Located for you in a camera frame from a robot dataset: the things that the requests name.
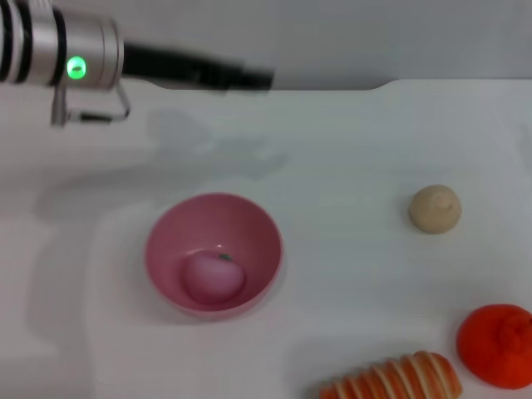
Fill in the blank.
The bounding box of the beige plush ball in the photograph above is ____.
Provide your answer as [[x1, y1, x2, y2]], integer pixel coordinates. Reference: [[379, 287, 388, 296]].
[[408, 184, 463, 236]]

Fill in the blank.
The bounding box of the orange plush tangerine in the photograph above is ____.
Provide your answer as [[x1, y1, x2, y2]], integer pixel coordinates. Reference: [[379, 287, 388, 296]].
[[456, 303, 532, 391]]

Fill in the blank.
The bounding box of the pink plastic bowl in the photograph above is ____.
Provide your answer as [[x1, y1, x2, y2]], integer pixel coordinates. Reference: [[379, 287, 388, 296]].
[[143, 191, 285, 323]]

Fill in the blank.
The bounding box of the left arm connector cable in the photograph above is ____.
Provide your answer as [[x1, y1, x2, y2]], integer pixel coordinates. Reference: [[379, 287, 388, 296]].
[[49, 82, 131, 128]]

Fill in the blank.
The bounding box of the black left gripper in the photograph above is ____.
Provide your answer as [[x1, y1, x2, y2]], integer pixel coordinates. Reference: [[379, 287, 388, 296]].
[[122, 40, 276, 91]]

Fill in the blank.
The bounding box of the striped orange bread loaf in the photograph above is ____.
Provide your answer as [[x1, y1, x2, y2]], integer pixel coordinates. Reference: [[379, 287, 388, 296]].
[[318, 350, 463, 399]]

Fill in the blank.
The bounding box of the pink plush peach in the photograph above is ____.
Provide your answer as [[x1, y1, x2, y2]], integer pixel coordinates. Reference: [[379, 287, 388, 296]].
[[180, 252, 247, 305]]

